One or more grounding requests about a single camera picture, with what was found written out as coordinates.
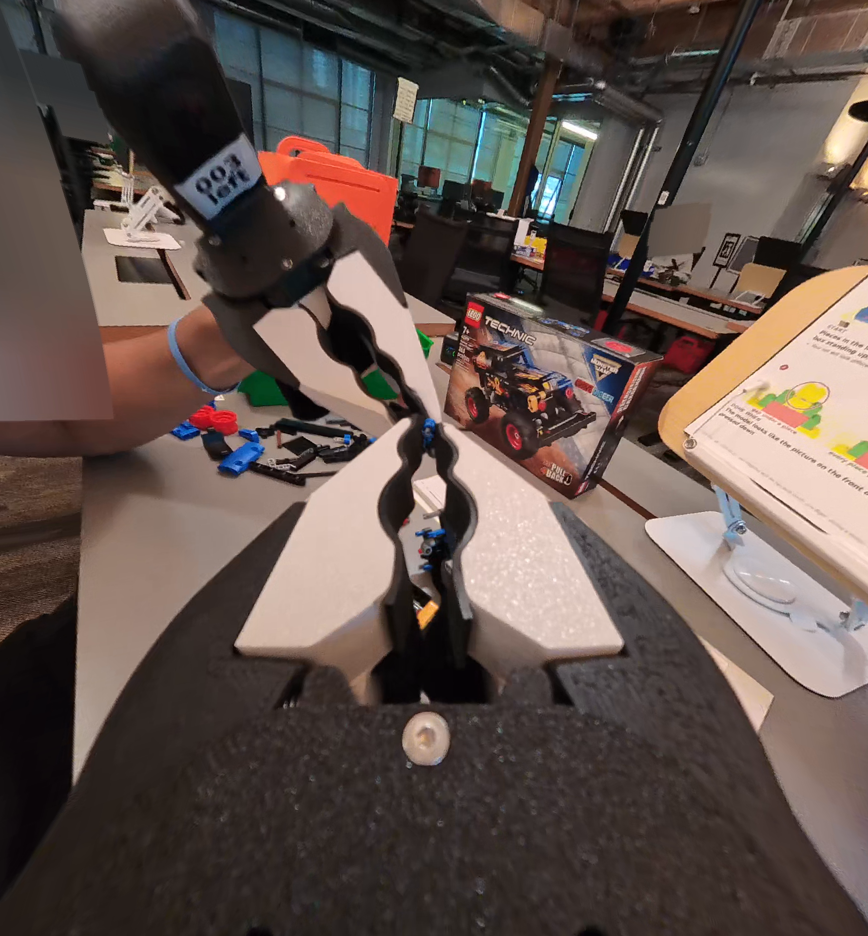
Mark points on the orange plastic case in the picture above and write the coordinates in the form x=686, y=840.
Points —
x=331, y=190

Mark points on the person's left forearm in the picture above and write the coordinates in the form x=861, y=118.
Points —
x=141, y=380

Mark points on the tall black pole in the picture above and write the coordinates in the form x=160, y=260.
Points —
x=689, y=146

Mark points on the red lego wheel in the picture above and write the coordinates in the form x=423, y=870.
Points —
x=201, y=419
x=225, y=422

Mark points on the black office chair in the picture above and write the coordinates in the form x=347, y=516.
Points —
x=576, y=263

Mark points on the grey black lego chassis assembly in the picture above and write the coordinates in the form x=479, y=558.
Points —
x=434, y=541

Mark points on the open instruction booklet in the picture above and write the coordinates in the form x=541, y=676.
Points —
x=430, y=496

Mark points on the wooden board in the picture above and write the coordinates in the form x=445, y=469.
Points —
x=733, y=351

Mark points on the person's left hand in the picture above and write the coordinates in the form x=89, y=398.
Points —
x=214, y=351

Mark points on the blue curved lego panel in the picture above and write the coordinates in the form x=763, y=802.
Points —
x=240, y=458

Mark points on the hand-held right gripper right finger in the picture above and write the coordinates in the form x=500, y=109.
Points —
x=543, y=578

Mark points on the blue wristband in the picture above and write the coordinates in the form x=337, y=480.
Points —
x=178, y=358

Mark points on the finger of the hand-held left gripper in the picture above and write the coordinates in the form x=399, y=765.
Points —
x=379, y=307
x=309, y=351

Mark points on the white tablet stand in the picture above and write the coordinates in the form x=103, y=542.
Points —
x=141, y=219

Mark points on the small blue lego pin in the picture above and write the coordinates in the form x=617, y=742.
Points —
x=428, y=431

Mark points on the pile of lego beams and panels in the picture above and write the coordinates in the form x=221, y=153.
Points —
x=295, y=457

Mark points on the white stand base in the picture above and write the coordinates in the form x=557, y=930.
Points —
x=697, y=556

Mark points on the lego set box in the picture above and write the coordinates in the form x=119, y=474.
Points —
x=551, y=387

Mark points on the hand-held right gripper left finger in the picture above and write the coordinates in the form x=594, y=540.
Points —
x=317, y=570

